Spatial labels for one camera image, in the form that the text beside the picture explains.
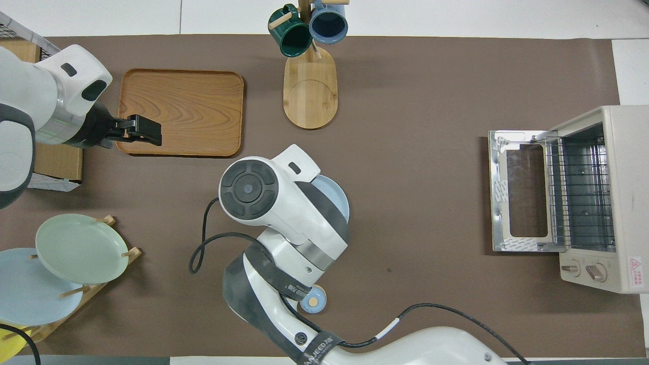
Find wooden mug tree stand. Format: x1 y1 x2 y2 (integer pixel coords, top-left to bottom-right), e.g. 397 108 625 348
268 0 350 130

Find brown wooden tray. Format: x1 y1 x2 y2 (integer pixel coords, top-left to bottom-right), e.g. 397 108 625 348
116 68 245 158

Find dark green mug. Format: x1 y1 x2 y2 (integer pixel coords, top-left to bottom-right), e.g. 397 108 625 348
268 4 314 58

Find metal oven wire rack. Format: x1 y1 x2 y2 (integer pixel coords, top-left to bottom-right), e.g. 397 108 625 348
545 135 617 250

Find beige toaster oven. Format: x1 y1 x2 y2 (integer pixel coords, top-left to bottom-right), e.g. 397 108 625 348
545 105 649 294

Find wooden plate rack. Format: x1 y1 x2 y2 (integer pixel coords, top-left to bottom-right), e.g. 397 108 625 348
0 215 142 348

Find small blue white bell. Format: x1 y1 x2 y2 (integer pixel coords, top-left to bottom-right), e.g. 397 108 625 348
300 285 328 314

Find blue mug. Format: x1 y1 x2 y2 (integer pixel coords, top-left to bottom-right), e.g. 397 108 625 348
308 0 349 45

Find pale green plate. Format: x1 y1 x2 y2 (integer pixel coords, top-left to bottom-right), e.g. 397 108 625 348
35 213 129 285

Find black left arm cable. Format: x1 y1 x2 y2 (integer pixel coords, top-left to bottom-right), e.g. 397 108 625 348
0 323 42 365

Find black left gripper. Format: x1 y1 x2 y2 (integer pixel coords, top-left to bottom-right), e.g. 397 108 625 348
104 115 163 147

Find brown table mat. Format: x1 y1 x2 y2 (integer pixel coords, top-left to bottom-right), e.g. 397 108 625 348
0 34 647 358

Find glass oven door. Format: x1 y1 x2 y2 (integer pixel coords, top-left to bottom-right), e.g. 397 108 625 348
489 130 559 253

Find light blue serving plate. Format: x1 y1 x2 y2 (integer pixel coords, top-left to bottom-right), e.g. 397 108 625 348
308 174 350 225

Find light blue racked plate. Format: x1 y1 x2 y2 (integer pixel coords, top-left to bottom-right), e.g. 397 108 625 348
0 247 85 326

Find black wire basket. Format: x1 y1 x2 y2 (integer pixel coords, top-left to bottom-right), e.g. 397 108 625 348
0 20 61 61

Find light wooden shelf box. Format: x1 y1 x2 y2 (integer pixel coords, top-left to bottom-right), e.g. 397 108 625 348
0 38 85 183

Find yellow plate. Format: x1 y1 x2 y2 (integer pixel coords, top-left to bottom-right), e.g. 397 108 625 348
0 324 32 360

